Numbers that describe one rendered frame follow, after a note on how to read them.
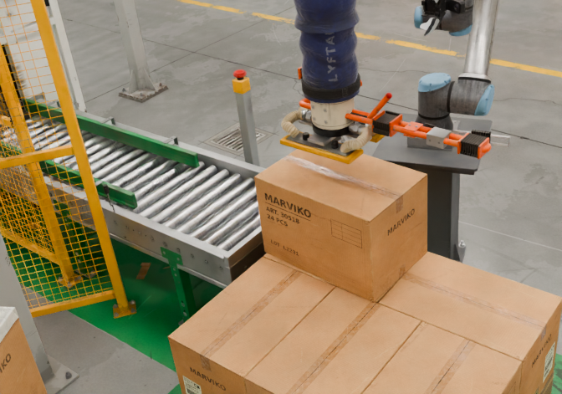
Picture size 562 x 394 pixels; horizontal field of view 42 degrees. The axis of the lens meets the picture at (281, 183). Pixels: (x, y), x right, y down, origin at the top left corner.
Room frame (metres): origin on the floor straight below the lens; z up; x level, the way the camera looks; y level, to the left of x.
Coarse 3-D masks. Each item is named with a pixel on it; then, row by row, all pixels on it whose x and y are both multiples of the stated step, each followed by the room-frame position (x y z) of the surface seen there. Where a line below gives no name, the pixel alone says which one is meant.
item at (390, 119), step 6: (378, 114) 2.42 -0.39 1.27; (384, 114) 2.44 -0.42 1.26; (390, 114) 2.44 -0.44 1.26; (396, 114) 2.42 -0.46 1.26; (372, 120) 2.39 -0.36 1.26; (378, 120) 2.39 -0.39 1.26; (384, 120) 2.39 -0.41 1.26; (390, 120) 2.38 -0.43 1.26; (396, 120) 2.37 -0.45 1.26; (372, 126) 2.40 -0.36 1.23; (378, 126) 2.38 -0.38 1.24; (384, 126) 2.35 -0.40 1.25; (390, 126) 2.34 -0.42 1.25; (378, 132) 2.37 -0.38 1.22; (384, 132) 2.35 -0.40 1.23; (390, 132) 2.34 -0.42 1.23; (396, 132) 2.37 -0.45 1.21
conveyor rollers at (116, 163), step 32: (32, 128) 4.26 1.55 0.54; (64, 128) 4.23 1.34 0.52; (64, 160) 3.79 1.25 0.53; (96, 160) 3.74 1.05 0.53; (128, 160) 3.68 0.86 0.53; (160, 160) 3.63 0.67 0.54; (160, 192) 3.26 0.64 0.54; (192, 192) 3.21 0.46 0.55; (224, 192) 3.24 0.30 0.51; (256, 192) 3.15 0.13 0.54; (192, 224) 2.93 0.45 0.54; (224, 224) 2.89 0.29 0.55; (256, 224) 2.87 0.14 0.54
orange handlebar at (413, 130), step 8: (360, 80) 2.79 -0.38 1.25; (304, 104) 2.63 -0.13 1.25; (360, 112) 2.50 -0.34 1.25; (360, 120) 2.44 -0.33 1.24; (368, 120) 2.42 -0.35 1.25; (400, 120) 2.39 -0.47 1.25; (400, 128) 2.33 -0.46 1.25; (408, 128) 2.31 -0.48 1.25; (416, 128) 2.30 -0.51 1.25; (424, 128) 2.31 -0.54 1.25; (416, 136) 2.28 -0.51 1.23; (424, 136) 2.26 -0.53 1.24; (456, 136) 2.22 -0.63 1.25; (448, 144) 2.20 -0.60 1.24; (456, 144) 2.18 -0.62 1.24; (488, 144) 2.14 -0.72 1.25
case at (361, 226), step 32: (288, 160) 2.73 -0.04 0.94; (320, 160) 2.70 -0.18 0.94; (288, 192) 2.49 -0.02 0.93; (320, 192) 2.44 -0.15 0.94; (352, 192) 2.41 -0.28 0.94; (384, 192) 2.38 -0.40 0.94; (416, 192) 2.43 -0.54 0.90; (288, 224) 2.51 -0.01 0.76; (320, 224) 2.38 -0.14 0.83; (352, 224) 2.26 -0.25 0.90; (384, 224) 2.27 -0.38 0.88; (416, 224) 2.43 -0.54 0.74; (288, 256) 2.52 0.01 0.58; (320, 256) 2.39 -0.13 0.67; (352, 256) 2.27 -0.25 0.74; (384, 256) 2.26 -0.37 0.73; (416, 256) 2.43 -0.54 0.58; (352, 288) 2.28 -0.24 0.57; (384, 288) 2.26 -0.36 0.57
